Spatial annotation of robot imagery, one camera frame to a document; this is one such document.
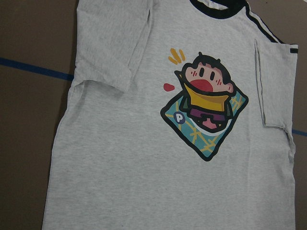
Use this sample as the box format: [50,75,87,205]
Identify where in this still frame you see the grey cartoon print t-shirt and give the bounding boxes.
[42,0,298,230]

